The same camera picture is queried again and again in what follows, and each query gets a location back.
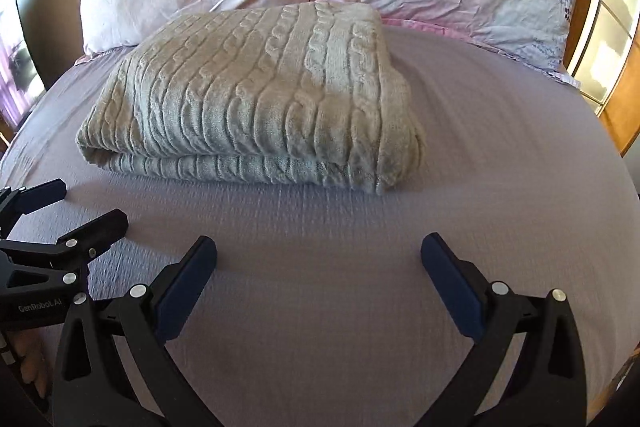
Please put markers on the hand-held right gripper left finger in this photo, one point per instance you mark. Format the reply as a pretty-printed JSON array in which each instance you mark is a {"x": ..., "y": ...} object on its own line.
[{"x": 184, "y": 293}]

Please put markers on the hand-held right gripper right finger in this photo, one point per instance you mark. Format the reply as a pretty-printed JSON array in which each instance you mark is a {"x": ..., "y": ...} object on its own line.
[{"x": 450, "y": 288}]

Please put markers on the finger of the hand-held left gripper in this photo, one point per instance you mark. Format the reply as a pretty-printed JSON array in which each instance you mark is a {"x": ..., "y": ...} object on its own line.
[
  {"x": 99, "y": 227},
  {"x": 46, "y": 194}
]

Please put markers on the person's left hand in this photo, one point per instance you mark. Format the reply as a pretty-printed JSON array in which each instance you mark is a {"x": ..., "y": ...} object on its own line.
[{"x": 32, "y": 357}]

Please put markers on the purple curtain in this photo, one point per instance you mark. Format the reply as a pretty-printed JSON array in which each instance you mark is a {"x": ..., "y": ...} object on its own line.
[{"x": 17, "y": 72}]

